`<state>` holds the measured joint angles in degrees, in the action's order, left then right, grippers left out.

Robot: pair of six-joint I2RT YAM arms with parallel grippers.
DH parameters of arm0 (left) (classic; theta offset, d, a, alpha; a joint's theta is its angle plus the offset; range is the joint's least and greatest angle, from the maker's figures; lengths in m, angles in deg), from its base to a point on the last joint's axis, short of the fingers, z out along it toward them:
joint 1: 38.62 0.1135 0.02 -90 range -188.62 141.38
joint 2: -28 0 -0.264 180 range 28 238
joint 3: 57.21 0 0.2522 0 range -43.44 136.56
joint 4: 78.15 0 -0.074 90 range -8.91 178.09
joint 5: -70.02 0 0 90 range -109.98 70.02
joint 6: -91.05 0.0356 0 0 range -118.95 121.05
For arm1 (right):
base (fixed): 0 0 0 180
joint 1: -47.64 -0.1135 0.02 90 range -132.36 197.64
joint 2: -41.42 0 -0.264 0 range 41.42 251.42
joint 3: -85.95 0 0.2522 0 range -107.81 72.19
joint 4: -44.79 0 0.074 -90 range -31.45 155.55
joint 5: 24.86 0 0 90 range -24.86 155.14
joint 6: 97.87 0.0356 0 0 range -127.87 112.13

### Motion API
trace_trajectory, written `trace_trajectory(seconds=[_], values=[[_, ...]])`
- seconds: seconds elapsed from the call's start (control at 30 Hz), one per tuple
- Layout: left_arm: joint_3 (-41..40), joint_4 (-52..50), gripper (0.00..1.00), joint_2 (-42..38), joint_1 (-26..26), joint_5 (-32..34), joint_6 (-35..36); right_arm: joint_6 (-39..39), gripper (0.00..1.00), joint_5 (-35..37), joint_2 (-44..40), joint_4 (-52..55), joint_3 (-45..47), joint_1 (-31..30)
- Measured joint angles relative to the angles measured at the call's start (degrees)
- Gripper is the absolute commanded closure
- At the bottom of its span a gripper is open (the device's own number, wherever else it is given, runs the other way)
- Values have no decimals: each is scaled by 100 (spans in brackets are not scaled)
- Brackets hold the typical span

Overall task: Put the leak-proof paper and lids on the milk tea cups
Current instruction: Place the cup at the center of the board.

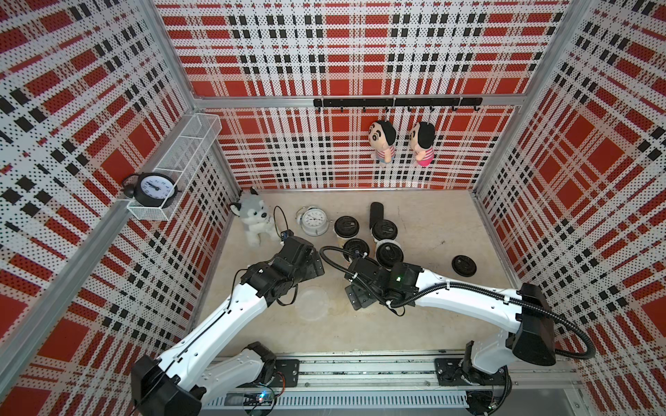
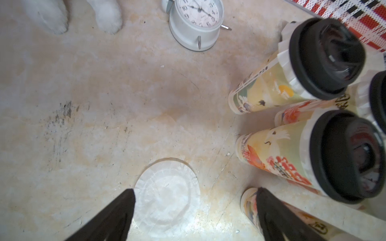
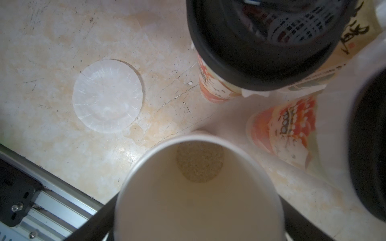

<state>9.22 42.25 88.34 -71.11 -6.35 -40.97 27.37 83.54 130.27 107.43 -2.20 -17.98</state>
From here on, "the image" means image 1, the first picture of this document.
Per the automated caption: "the black cup lid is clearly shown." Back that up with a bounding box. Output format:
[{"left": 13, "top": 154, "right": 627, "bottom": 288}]
[
  {"left": 371, "top": 219, "right": 399, "bottom": 242},
  {"left": 451, "top": 255, "right": 478, "bottom": 277},
  {"left": 376, "top": 244, "right": 404, "bottom": 269},
  {"left": 334, "top": 215, "right": 360, "bottom": 239},
  {"left": 343, "top": 237, "right": 371, "bottom": 262}
]

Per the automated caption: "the translucent paper disc front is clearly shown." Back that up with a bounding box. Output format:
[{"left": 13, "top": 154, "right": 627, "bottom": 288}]
[{"left": 296, "top": 286, "right": 330, "bottom": 322}]

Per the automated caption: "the translucent paper disc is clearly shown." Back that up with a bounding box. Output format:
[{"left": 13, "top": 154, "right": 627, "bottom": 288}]
[
  {"left": 375, "top": 239, "right": 402, "bottom": 249},
  {"left": 296, "top": 286, "right": 330, "bottom": 322}
]

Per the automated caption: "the paper cup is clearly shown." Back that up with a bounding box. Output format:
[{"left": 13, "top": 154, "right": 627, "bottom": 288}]
[{"left": 336, "top": 237, "right": 349, "bottom": 248}]

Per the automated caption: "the black cup lid front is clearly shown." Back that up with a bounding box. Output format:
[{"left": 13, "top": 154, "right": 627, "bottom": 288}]
[{"left": 451, "top": 255, "right": 478, "bottom": 277}]

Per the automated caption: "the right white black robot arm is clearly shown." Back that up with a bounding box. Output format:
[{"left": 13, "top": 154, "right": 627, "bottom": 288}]
[{"left": 344, "top": 258, "right": 596, "bottom": 386}]

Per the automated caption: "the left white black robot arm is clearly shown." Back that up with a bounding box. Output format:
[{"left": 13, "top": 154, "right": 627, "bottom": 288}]
[{"left": 131, "top": 237, "right": 324, "bottom": 415}]

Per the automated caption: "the white twin-bell alarm clock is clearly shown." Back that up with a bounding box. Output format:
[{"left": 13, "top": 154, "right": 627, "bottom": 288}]
[{"left": 296, "top": 206, "right": 331, "bottom": 237}]

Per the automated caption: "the grey husky plush toy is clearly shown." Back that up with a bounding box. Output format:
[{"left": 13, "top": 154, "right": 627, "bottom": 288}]
[{"left": 230, "top": 187, "right": 280, "bottom": 248}]

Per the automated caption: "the black glasses case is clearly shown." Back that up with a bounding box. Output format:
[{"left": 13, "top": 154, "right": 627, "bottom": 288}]
[{"left": 369, "top": 202, "right": 384, "bottom": 229}]

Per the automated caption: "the hanging boy doll striped shirt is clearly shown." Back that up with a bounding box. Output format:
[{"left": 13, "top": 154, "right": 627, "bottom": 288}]
[{"left": 369, "top": 121, "right": 396, "bottom": 164}]

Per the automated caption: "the black alarm clock on shelf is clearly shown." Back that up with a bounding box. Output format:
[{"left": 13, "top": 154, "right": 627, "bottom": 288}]
[{"left": 121, "top": 173, "right": 179, "bottom": 208}]

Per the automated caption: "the hanging doll pink shirt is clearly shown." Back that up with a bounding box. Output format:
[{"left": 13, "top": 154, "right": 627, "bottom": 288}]
[{"left": 409, "top": 121, "right": 435, "bottom": 167}]

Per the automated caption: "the green circuit board with wires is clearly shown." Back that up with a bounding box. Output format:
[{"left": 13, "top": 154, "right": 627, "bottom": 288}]
[{"left": 224, "top": 384, "right": 284, "bottom": 416}]

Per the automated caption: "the white wire wall shelf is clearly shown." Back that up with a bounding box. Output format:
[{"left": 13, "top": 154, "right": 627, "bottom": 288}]
[{"left": 128, "top": 113, "right": 221, "bottom": 222}]

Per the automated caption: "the black wall hook rail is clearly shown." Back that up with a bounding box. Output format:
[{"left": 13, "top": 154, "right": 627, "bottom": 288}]
[{"left": 313, "top": 97, "right": 483, "bottom": 109}]

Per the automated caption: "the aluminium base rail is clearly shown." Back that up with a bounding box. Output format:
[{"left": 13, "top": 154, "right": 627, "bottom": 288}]
[{"left": 201, "top": 353, "right": 591, "bottom": 414}]

